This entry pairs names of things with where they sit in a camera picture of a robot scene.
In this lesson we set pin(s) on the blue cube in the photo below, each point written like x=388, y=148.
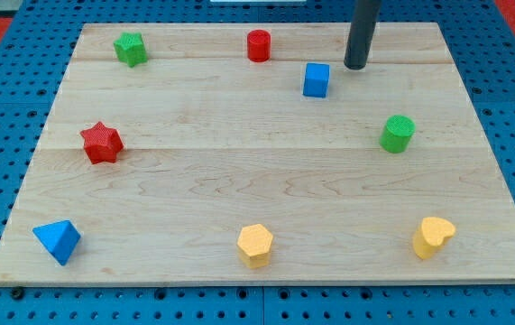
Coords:
x=316, y=80

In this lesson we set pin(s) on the light wooden board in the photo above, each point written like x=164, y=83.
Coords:
x=214, y=142

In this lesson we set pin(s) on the yellow hexagon block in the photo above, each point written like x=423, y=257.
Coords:
x=254, y=246

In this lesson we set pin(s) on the red cylinder block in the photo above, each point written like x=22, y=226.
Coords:
x=258, y=45

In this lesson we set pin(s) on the green cylinder block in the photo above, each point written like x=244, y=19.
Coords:
x=396, y=133

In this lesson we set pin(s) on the red star block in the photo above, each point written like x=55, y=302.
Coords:
x=102, y=144

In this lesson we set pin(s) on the green star block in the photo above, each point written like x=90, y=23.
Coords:
x=130, y=49

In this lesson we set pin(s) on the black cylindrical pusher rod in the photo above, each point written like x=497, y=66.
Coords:
x=361, y=32

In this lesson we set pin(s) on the yellow heart block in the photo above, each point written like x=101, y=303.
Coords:
x=431, y=236

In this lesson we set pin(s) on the blue triangular prism block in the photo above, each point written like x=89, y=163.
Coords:
x=59, y=239

